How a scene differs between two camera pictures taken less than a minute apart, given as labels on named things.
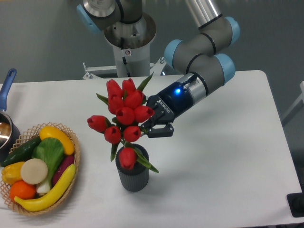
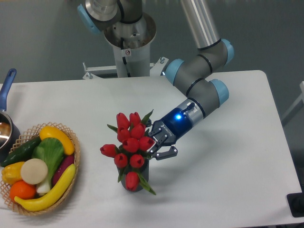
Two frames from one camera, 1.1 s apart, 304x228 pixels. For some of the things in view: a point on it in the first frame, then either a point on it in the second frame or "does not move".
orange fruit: (22, 190) does not move
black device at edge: (296, 202) does not move
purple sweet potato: (68, 160) does not move
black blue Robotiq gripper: (171, 102) -> (175, 124)
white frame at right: (300, 98) does not move
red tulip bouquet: (126, 105) -> (134, 147)
